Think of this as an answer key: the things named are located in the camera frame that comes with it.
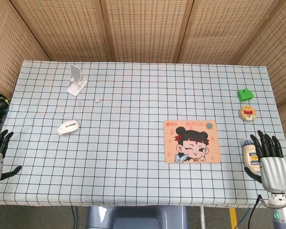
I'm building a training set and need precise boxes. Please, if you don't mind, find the grey plastic stool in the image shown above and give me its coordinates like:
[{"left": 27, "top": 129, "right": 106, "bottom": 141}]
[{"left": 85, "top": 205, "right": 189, "bottom": 229}]

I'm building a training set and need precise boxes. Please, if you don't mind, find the yellow floor tape strip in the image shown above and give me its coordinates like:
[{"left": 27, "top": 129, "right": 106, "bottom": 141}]
[{"left": 228, "top": 207, "right": 237, "bottom": 229}]

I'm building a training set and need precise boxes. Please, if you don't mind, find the woven bamboo screen panel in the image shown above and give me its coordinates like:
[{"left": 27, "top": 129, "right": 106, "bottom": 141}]
[
  {"left": 100, "top": 0, "right": 195, "bottom": 63},
  {"left": 237, "top": 0, "right": 286, "bottom": 167},
  {"left": 176, "top": 0, "right": 286, "bottom": 65},
  {"left": 10, "top": 0, "right": 115, "bottom": 62},
  {"left": 0, "top": 0, "right": 51, "bottom": 99}
]

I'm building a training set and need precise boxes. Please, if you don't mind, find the white wireless computer mouse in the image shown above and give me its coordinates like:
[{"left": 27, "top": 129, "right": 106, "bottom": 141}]
[{"left": 57, "top": 120, "right": 79, "bottom": 136}]

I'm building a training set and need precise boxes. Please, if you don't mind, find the blue checkered tablecloth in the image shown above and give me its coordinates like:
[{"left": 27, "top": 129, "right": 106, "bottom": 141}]
[{"left": 0, "top": 59, "right": 286, "bottom": 207}]

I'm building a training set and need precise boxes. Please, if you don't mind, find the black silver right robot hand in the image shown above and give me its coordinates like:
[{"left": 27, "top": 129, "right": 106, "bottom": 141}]
[{"left": 244, "top": 130, "right": 286, "bottom": 193}]

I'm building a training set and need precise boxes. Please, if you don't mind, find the white folding phone stand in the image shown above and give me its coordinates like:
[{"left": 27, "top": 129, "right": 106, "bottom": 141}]
[{"left": 66, "top": 64, "right": 88, "bottom": 97}]

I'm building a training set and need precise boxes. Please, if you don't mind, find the orange cartoon girl mouse pad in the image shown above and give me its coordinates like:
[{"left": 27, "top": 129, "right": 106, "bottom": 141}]
[{"left": 163, "top": 120, "right": 223, "bottom": 164}]

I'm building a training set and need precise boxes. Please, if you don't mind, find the mayonnaise squeeze bottle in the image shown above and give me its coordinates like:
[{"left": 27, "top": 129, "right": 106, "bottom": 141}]
[{"left": 239, "top": 139, "right": 262, "bottom": 173}]

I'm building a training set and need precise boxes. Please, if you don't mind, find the black right hand cable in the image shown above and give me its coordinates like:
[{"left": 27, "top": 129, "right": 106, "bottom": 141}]
[{"left": 248, "top": 194, "right": 264, "bottom": 229}]

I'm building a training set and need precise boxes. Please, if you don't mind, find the white metal table leg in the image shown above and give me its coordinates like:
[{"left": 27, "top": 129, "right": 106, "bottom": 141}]
[{"left": 199, "top": 206, "right": 206, "bottom": 229}]

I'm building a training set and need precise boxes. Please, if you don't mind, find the round tin with red label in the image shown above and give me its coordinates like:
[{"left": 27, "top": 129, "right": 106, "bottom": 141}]
[{"left": 239, "top": 106, "right": 257, "bottom": 122}]

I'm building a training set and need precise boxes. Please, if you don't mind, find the green toy building block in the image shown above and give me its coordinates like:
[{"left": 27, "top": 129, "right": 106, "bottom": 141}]
[{"left": 237, "top": 88, "right": 255, "bottom": 103}]

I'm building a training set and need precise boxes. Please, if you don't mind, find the dark cable under table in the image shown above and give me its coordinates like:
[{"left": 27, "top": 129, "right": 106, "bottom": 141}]
[{"left": 71, "top": 206, "right": 77, "bottom": 229}]

